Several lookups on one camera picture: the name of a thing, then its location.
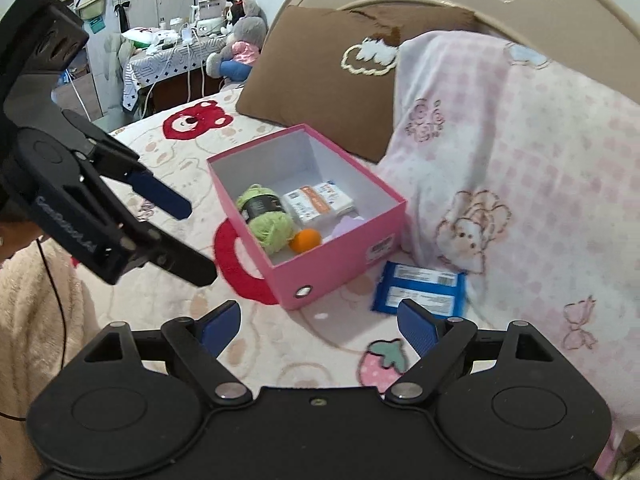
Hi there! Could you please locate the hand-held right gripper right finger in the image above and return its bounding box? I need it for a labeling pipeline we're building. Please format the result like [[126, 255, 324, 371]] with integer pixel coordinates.
[[384, 298, 556, 406]]

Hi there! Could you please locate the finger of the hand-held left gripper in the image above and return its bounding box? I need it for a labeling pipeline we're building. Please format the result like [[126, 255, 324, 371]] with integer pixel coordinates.
[[144, 229, 219, 287], [101, 146, 194, 222]]

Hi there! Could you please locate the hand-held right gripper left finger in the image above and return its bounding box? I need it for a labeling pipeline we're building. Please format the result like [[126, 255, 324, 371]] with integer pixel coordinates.
[[82, 300, 253, 407]]

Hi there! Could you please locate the blue snack packet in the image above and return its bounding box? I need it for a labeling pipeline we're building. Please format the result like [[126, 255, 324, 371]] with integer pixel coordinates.
[[371, 261, 468, 320]]

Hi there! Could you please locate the green yarn ball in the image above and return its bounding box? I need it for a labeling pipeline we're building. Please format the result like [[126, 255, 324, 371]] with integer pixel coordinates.
[[235, 183, 296, 257]]

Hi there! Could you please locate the pink cardboard box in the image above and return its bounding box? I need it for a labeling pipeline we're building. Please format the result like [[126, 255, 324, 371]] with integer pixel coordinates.
[[206, 123, 408, 312]]

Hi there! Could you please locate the small orange ball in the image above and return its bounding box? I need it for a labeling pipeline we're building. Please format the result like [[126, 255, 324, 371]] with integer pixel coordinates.
[[288, 228, 322, 254]]

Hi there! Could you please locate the purple plush toy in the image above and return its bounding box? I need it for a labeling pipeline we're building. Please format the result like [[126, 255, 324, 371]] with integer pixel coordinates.
[[330, 215, 366, 238]]

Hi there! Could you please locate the tissue pack with orange label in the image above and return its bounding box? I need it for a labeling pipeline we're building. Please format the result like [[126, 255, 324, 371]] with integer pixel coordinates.
[[282, 186, 337, 228]]

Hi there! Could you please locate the white wet wipes packet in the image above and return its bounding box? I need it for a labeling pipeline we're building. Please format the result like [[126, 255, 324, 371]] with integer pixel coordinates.
[[320, 181, 356, 216]]

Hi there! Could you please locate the person's left forearm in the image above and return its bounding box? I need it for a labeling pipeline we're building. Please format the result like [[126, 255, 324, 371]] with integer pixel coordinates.
[[0, 246, 101, 461]]

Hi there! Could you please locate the wooden side table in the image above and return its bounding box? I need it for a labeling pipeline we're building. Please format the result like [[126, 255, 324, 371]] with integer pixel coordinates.
[[150, 67, 226, 116]]

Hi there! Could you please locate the grey patterned table cloth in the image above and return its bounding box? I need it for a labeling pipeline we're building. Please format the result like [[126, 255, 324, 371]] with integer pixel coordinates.
[[121, 35, 233, 111]]

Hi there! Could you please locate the grey plush toy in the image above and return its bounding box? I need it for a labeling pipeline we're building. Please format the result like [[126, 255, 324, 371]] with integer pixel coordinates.
[[206, 0, 268, 83]]

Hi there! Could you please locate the white small appliance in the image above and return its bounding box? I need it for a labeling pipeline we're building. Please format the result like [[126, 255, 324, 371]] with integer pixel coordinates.
[[196, 0, 226, 36]]

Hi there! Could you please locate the brown pillow with cloud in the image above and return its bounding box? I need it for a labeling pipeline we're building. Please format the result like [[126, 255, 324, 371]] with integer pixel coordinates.
[[235, 4, 478, 163]]

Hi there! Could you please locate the black and white plush toy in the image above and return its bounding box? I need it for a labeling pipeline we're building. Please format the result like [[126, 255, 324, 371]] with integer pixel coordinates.
[[222, 0, 246, 36]]

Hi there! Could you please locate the pink checked fleece blanket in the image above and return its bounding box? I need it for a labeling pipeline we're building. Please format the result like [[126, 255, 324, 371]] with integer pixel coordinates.
[[377, 30, 640, 461]]

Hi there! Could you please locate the white cable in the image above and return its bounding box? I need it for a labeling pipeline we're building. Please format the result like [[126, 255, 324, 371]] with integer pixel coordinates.
[[142, 24, 195, 111]]

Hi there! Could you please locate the thin black cable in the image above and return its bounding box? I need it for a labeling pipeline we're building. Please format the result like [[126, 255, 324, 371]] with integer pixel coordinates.
[[0, 239, 69, 422]]

